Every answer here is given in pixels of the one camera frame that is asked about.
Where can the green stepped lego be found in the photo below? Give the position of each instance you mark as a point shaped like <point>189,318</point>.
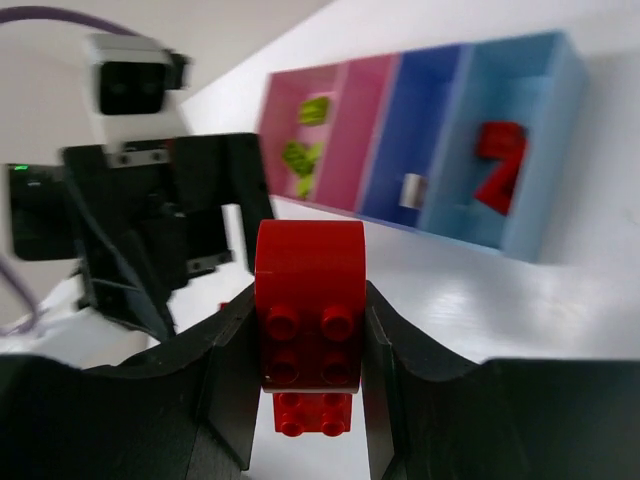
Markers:
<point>304,186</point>

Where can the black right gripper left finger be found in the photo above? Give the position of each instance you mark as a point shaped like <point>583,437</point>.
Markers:
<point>184,409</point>

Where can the small green lego brick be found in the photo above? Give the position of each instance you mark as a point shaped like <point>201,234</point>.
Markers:
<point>302,158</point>

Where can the red rounded lego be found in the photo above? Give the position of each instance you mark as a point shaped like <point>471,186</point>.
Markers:
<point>505,143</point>

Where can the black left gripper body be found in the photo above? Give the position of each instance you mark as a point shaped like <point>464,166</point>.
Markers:
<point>142,222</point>

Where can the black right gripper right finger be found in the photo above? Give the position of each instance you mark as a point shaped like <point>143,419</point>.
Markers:
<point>432,414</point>

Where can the pink compartment tray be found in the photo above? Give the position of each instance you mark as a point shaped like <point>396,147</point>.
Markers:
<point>359,91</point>

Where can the red stepped lego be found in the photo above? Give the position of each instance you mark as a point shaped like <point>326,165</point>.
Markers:
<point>310,296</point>

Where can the small green square lego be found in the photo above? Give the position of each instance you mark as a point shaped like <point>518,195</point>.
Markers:
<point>314,111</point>

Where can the tan lego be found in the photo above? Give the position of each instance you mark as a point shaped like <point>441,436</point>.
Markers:
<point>413,191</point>

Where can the blue compartment tray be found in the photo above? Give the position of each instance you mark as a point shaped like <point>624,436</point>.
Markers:
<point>474,138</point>

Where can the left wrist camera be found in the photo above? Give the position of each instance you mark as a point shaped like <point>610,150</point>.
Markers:
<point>131,87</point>

